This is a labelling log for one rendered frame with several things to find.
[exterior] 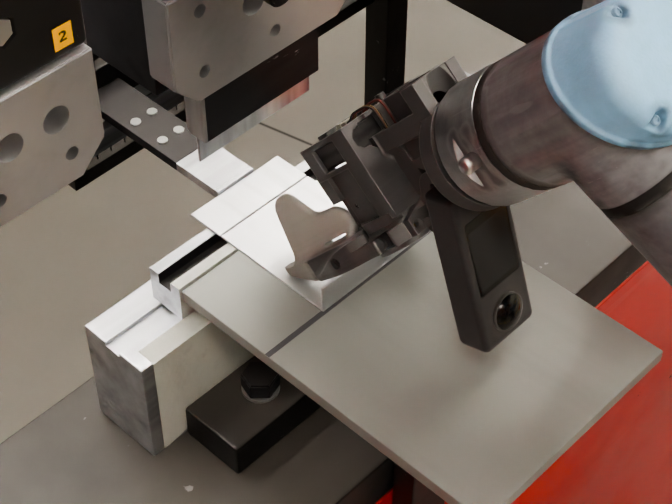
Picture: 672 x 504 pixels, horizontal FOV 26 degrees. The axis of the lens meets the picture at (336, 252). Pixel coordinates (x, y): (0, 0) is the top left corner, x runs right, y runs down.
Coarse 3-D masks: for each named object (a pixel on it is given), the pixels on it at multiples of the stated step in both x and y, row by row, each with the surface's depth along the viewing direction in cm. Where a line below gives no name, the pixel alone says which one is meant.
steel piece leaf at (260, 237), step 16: (288, 192) 104; (304, 192) 104; (320, 192) 104; (272, 208) 102; (320, 208) 102; (240, 224) 101; (256, 224) 101; (272, 224) 101; (240, 240) 100; (256, 240) 100; (272, 240) 100; (256, 256) 99; (272, 256) 99; (288, 256) 99; (272, 272) 98; (352, 272) 96; (368, 272) 98; (304, 288) 97; (320, 288) 97; (336, 288) 96; (352, 288) 97; (320, 304) 96
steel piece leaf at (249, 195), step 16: (272, 160) 106; (256, 176) 105; (272, 176) 105; (288, 176) 105; (304, 176) 105; (224, 192) 104; (240, 192) 104; (256, 192) 104; (272, 192) 104; (208, 208) 102; (224, 208) 102; (240, 208) 102; (256, 208) 102; (208, 224) 101; (224, 224) 101
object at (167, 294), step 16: (304, 160) 106; (192, 240) 101; (208, 240) 101; (224, 240) 102; (176, 256) 99; (192, 256) 100; (208, 256) 99; (160, 272) 98; (176, 272) 100; (160, 288) 99; (176, 288) 97; (176, 304) 99
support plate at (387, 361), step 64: (256, 320) 95; (320, 320) 95; (384, 320) 95; (448, 320) 95; (576, 320) 95; (320, 384) 92; (384, 384) 92; (448, 384) 92; (512, 384) 92; (576, 384) 92; (384, 448) 89; (448, 448) 88; (512, 448) 88
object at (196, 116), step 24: (288, 48) 93; (312, 48) 95; (264, 72) 93; (288, 72) 95; (312, 72) 97; (216, 96) 90; (240, 96) 92; (264, 96) 94; (288, 96) 98; (192, 120) 92; (216, 120) 92; (240, 120) 94; (216, 144) 95
